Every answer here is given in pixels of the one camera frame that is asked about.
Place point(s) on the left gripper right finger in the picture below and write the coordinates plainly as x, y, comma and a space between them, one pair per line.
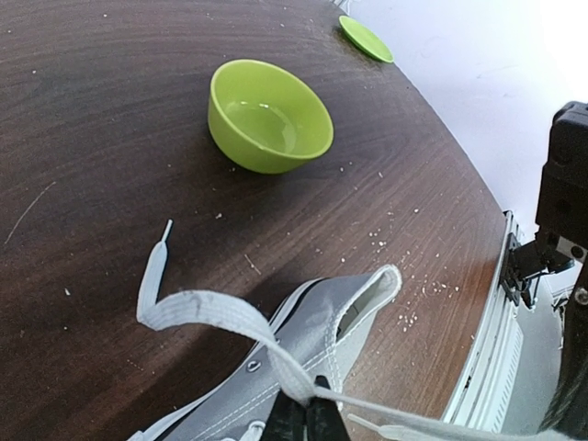
324, 421

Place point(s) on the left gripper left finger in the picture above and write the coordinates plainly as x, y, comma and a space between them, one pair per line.
286, 421

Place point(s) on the grey canvas sneaker red sole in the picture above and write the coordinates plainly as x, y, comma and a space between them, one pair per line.
320, 329

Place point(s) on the white shoelace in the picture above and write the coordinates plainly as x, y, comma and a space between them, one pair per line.
388, 423

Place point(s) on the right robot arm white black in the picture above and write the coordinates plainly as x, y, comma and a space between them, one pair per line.
562, 210

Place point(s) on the green plastic bowl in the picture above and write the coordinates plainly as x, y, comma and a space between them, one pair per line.
265, 119

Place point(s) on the green plastic plate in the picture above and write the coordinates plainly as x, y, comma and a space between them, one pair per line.
364, 39

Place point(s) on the front aluminium rail base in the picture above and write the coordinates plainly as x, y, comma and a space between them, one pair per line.
483, 392

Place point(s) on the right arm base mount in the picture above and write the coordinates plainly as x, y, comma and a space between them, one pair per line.
525, 263

